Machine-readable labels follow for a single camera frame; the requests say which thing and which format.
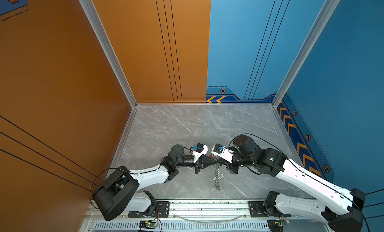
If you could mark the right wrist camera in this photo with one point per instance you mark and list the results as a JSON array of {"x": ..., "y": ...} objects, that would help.
[{"x": 223, "y": 152}]

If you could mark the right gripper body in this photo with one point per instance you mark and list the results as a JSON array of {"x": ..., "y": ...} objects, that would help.
[{"x": 239, "y": 161}]

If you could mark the aluminium corner post right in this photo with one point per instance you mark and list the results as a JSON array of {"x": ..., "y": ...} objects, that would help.
[{"x": 315, "y": 31}]

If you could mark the green circuit board right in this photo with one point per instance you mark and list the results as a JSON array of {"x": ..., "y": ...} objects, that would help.
[{"x": 277, "y": 225}]

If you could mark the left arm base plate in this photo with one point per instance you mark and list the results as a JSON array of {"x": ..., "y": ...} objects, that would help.
[{"x": 158, "y": 210}]

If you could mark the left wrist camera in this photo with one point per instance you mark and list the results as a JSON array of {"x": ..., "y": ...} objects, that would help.
[{"x": 198, "y": 151}]

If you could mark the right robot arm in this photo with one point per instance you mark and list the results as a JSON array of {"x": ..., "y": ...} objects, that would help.
[{"x": 339, "y": 208}]

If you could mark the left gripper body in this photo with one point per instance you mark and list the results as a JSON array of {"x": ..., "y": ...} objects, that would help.
[{"x": 187, "y": 162}]

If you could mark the aluminium corner post left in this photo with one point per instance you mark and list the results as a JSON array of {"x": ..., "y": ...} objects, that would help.
[{"x": 101, "y": 34}]

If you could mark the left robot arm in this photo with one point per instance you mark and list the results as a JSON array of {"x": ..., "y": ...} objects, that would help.
[{"x": 124, "y": 190}]

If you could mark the green circuit board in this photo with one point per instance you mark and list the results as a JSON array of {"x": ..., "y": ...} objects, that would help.
[
  {"x": 148, "y": 226},
  {"x": 277, "y": 225}
]

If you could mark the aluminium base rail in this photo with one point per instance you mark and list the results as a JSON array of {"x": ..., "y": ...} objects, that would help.
[{"x": 201, "y": 215}]

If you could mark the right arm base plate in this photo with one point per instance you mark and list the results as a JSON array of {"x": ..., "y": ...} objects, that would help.
[{"x": 258, "y": 210}]

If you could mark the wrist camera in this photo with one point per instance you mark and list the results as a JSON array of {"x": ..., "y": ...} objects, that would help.
[
  {"x": 223, "y": 152},
  {"x": 198, "y": 151}
]

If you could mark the aluminium corner post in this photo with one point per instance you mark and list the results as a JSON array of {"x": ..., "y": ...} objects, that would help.
[
  {"x": 315, "y": 31},
  {"x": 101, "y": 34}
]

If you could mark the green circuit board left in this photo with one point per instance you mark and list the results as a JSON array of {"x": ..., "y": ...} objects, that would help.
[{"x": 148, "y": 226}]

